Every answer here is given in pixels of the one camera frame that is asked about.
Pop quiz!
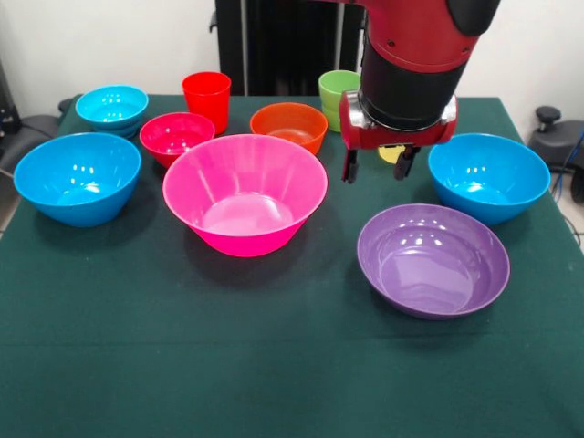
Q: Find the small blue bowl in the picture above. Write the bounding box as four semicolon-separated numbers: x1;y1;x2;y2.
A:
75;85;150;131
90;119;143;140

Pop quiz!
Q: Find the green cup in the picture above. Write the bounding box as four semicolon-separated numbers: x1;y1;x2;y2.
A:
318;69;364;134

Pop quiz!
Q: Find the red cup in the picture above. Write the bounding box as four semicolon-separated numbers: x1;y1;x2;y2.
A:
182;70;233;136

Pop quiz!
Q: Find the small crimson bowl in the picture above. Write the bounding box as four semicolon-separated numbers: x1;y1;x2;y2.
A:
139;111;216;169

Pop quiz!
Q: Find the medium blue bowl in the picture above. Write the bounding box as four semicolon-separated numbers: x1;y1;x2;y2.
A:
427;132;552;227
12;131;142;229

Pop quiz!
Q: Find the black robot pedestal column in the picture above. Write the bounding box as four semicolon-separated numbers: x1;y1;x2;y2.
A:
209;0;366;97

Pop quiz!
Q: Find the yellow cup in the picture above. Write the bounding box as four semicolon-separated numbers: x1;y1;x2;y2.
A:
377;144;405;165

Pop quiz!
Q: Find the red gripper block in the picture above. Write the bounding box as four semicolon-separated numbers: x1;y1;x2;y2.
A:
339;89;459;185

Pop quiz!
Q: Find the small orange bowl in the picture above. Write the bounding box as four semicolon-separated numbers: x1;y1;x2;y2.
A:
249;102;329;156

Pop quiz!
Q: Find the dark green tablecloth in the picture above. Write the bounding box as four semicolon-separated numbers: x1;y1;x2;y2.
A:
0;93;584;438

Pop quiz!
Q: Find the large pink bowl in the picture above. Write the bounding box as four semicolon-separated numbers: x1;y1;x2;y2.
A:
162;133;329;259

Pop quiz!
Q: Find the purple shallow bowl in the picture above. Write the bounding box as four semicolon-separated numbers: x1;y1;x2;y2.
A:
356;203;511;321

